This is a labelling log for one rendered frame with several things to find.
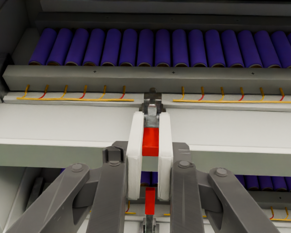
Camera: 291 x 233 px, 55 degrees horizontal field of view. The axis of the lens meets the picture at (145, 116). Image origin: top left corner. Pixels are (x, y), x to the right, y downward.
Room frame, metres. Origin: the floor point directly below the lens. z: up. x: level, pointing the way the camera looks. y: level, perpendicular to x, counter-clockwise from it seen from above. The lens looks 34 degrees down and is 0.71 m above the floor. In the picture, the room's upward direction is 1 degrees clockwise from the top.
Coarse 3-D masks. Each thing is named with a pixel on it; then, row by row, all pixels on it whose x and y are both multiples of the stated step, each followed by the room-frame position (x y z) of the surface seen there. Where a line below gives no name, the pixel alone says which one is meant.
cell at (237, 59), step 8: (224, 32) 0.34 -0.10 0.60; (232, 32) 0.34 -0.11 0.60; (224, 40) 0.33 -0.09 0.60; (232, 40) 0.33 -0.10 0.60; (224, 48) 0.32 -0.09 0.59; (232, 48) 0.31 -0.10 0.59; (224, 56) 0.31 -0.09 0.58; (232, 56) 0.30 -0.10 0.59; (240, 56) 0.30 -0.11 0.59; (232, 64) 0.29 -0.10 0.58; (240, 64) 0.29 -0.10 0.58
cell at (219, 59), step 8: (208, 32) 0.34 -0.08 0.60; (216, 32) 0.34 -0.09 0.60; (208, 40) 0.33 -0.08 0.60; (216, 40) 0.33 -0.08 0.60; (208, 48) 0.32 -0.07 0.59; (216, 48) 0.31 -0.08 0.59; (208, 56) 0.31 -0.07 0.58; (216, 56) 0.30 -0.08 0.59; (208, 64) 0.30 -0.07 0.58; (216, 64) 0.29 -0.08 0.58; (224, 64) 0.29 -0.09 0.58
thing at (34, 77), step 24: (24, 72) 0.27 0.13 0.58; (48, 72) 0.27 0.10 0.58; (72, 72) 0.27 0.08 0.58; (96, 72) 0.27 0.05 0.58; (120, 72) 0.27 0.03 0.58; (144, 72) 0.27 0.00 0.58; (168, 72) 0.27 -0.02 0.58; (192, 72) 0.27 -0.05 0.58; (216, 72) 0.27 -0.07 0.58; (240, 72) 0.27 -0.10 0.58; (264, 72) 0.27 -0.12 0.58; (288, 72) 0.27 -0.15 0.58; (24, 96) 0.25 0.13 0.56
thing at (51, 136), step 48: (48, 0) 0.38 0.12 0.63; (96, 0) 0.37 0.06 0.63; (144, 0) 0.37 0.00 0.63; (192, 0) 0.37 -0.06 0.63; (0, 48) 0.31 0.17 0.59; (0, 96) 0.25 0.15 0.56; (48, 96) 0.26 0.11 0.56; (96, 96) 0.26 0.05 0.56; (192, 96) 0.26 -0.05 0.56; (240, 96) 0.26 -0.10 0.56; (288, 96) 0.26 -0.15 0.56; (0, 144) 0.21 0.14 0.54; (48, 144) 0.20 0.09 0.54; (96, 144) 0.20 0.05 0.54; (192, 144) 0.20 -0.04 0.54; (240, 144) 0.20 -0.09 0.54; (288, 144) 0.20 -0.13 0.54
